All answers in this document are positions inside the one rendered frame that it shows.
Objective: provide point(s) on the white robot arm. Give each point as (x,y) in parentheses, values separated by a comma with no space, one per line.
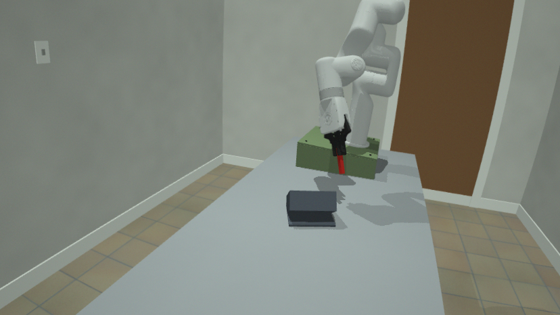
(363,46)

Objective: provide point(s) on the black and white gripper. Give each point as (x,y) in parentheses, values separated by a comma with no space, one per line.
(333,115)

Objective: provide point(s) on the red rectangular peg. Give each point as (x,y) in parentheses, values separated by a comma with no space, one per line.
(340,164)

